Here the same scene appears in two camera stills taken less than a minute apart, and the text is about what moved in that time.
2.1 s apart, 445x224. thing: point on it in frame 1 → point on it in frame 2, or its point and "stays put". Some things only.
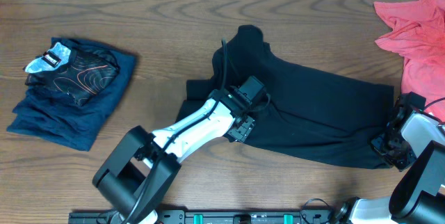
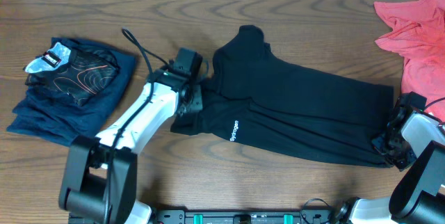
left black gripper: (241, 129) → (196, 97)
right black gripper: (401, 164) stays put
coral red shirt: (419, 36) stays put
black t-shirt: (313, 118) stays put
